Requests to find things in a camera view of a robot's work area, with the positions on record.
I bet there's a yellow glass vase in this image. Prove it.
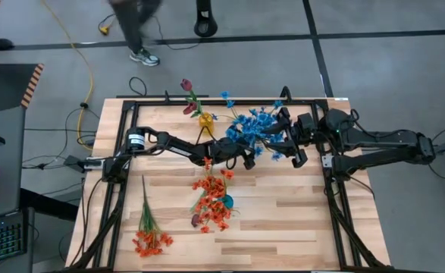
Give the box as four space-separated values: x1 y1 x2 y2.
198 112 215 134

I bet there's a black stand post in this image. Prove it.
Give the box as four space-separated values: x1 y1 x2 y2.
193 0 219 38

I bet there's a black cable loop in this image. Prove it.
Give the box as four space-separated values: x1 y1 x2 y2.
129 77 148 97

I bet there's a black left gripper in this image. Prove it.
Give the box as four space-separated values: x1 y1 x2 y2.
205 136 257 171

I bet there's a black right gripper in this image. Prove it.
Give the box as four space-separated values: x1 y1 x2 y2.
261 106 320 169

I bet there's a yellow plug extension cable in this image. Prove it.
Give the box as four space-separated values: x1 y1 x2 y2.
97 14 117 37

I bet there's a black metal table frame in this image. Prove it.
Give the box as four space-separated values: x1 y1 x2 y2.
64 96 392 273

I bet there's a black power adapter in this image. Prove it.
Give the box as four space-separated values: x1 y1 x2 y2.
63 154 82 168

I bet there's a backlit computer keyboard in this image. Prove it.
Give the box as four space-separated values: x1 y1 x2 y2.
0 211 28 266

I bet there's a grey side desk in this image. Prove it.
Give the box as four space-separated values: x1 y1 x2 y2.
0 105 36 273

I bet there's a long yellow floor cable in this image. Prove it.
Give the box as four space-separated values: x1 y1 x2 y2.
39 0 95 147

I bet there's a blue glass vase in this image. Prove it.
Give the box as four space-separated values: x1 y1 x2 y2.
221 193 236 211

